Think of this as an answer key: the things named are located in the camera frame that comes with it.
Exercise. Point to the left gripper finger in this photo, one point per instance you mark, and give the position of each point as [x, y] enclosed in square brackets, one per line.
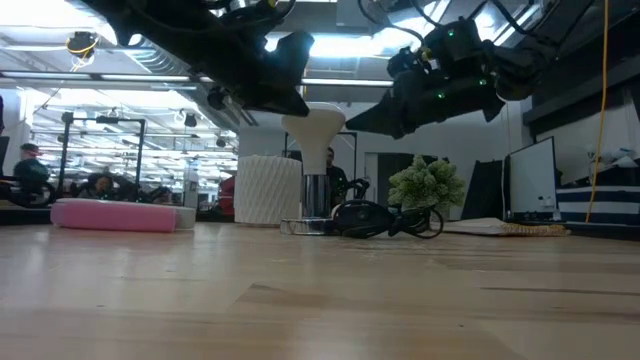
[275, 100]

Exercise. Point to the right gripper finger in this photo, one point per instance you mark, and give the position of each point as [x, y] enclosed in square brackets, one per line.
[400, 115]

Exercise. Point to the clear glass with paper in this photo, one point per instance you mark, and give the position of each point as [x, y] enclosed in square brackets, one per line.
[314, 135]

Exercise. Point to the chrome lamp base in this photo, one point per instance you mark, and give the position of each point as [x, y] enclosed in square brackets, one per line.
[315, 195]

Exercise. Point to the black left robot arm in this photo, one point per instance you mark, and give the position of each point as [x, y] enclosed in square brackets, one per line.
[150, 20]

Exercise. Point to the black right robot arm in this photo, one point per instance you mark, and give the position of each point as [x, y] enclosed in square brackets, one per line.
[525, 55]

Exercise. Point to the green artificial succulent plant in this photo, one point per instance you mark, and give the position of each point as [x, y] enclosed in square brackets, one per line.
[425, 187]

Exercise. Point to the person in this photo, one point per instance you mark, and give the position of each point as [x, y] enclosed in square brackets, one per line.
[30, 170]
[100, 186]
[337, 180]

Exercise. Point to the white ribbed pen cup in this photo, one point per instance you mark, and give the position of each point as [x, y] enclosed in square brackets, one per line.
[267, 190]

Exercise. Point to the background black robot rig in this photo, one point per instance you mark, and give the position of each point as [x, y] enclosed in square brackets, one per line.
[107, 120]

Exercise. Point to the pink and white stapler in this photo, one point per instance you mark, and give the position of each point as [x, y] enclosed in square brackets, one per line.
[115, 217]

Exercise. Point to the navy white striped bag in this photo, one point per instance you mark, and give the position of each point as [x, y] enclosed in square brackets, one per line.
[600, 207]

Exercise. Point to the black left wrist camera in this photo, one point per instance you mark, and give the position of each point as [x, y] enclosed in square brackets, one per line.
[292, 52]

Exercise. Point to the whiteboard with black frame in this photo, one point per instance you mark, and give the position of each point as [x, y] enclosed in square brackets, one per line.
[532, 175]

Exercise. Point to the black overhead camera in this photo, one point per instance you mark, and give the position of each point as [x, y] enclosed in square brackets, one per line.
[81, 42]

